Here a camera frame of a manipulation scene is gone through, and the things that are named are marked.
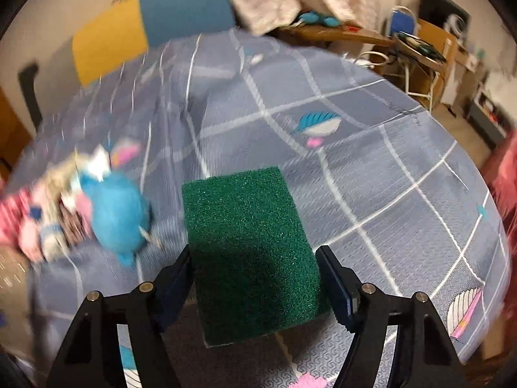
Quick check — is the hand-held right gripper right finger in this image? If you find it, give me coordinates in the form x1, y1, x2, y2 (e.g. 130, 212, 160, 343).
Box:
315, 246, 469, 388

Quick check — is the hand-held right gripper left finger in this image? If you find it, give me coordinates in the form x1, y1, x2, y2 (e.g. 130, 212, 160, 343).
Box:
52, 246, 198, 388

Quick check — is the green scouring sponge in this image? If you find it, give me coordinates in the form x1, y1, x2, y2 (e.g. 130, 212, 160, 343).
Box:
181, 166, 332, 346

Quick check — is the blue plush toy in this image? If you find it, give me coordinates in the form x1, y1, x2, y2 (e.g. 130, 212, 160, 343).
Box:
79, 170, 154, 267

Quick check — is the grey printed bedsheet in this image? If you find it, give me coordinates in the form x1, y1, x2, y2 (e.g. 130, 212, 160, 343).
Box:
0, 28, 512, 388

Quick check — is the pale plush doll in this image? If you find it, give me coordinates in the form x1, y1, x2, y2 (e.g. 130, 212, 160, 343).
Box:
18, 151, 111, 263

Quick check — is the pink striped cloth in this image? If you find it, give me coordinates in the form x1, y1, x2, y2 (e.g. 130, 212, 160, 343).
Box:
0, 188, 43, 251

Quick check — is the red fuzzy cloth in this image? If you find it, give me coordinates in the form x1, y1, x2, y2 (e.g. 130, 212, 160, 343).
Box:
482, 129, 517, 356

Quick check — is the dark storage box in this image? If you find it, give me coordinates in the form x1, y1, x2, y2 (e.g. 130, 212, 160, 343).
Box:
468, 89, 506, 148

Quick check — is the wooden cabinet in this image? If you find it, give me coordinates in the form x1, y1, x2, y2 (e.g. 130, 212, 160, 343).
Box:
0, 87, 36, 178

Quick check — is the black chair armrest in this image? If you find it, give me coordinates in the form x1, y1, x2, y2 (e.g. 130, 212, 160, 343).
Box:
18, 62, 43, 128

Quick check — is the blue folding chair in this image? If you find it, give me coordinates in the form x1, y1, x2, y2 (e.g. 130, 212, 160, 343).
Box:
390, 5, 417, 37

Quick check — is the yellow and blue headboard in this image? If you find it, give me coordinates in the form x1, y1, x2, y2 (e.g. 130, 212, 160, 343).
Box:
72, 0, 237, 86

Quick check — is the white round fan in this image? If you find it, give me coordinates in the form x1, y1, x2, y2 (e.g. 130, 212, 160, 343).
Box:
445, 13, 466, 38

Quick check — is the black monitor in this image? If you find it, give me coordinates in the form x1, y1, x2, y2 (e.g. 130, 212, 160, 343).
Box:
418, 0, 471, 41

